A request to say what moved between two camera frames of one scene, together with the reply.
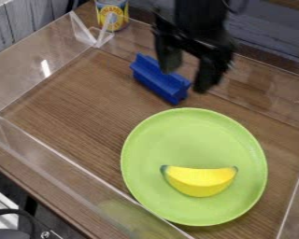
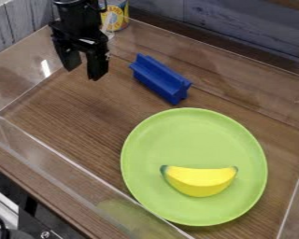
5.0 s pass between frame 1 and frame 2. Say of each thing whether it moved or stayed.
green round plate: stayed
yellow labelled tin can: stayed
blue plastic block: stayed
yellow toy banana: stayed
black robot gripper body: moved
